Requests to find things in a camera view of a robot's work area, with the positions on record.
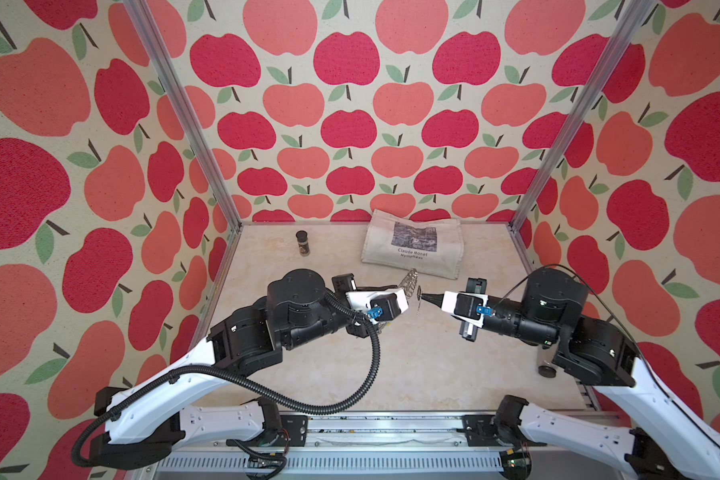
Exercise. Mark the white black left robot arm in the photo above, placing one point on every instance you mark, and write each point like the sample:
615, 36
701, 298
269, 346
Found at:
209, 390

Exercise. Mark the left rear aluminium frame post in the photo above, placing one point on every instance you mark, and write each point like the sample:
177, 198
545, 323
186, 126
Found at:
149, 33

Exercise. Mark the front aluminium rail base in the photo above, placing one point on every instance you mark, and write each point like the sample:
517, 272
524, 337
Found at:
357, 445

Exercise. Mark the metal disc with key rings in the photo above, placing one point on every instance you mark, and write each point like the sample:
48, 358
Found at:
409, 285

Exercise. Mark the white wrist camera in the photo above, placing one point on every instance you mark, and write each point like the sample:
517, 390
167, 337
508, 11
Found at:
469, 307
362, 301

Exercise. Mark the right rear aluminium frame post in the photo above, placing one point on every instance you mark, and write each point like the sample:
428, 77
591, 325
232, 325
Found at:
635, 14

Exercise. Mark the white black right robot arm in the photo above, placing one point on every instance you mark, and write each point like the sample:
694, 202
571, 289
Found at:
668, 439

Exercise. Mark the aluminium frame post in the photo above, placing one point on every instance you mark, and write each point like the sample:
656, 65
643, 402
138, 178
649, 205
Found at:
635, 14
149, 33

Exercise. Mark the small dark spice jar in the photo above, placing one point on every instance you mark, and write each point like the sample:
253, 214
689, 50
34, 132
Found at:
303, 242

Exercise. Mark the cream Monet canvas bag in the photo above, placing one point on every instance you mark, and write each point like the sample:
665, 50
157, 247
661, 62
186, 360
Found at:
432, 247

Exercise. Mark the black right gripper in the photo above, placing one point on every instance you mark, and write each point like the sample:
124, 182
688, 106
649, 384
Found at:
469, 331

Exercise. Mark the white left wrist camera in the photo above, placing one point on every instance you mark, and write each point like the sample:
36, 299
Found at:
362, 301

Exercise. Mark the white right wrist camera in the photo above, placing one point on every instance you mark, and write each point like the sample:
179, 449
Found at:
469, 307

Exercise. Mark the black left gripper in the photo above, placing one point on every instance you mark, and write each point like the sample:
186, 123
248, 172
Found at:
347, 282

